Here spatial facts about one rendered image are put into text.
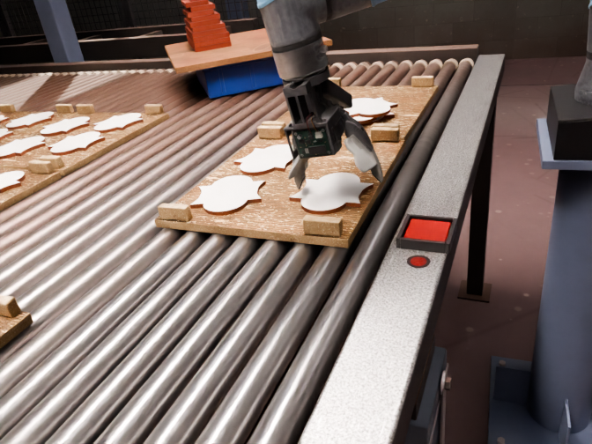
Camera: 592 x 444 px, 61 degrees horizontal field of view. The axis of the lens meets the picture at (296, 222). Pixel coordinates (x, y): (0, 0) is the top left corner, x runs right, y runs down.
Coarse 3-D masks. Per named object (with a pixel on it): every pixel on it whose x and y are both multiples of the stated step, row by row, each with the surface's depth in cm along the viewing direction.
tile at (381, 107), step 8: (352, 104) 124; (360, 104) 123; (368, 104) 122; (376, 104) 121; (384, 104) 121; (392, 104) 120; (352, 112) 118; (360, 112) 118; (368, 112) 117; (376, 112) 116; (384, 112) 116
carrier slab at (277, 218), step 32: (320, 160) 101; (352, 160) 99; (384, 160) 98; (192, 192) 95; (288, 192) 90; (160, 224) 87; (192, 224) 84; (224, 224) 83; (256, 224) 81; (288, 224) 80; (352, 224) 78
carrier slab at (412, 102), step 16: (352, 96) 139; (368, 96) 137; (384, 96) 135; (400, 96) 134; (416, 96) 132; (432, 96) 131; (288, 112) 133; (400, 112) 122; (416, 112) 121; (368, 128) 115; (400, 128) 112
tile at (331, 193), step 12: (312, 180) 92; (324, 180) 91; (336, 180) 90; (348, 180) 90; (300, 192) 88; (312, 192) 87; (324, 192) 87; (336, 192) 86; (348, 192) 85; (360, 192) 85; (312, 204) 83; (324, 204) 83; (336, 204) 82; (348, 204) 83
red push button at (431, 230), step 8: (416, 224) 77; (424, 224) 76; (432, 224) 76; (440, 224) 76; (448, 224) 76; (408, 232) 75; (416, 232) 75; (424, 232) 74; (432, 232) 74; (440, 232) 74; (440, 240) 72
